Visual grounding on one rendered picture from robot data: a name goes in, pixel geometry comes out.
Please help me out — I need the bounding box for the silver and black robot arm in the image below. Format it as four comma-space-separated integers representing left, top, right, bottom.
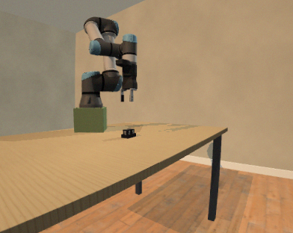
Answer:
79, 17, 137, 108

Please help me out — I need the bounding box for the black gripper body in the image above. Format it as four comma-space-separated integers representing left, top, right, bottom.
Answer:
116, 55, 138, 90

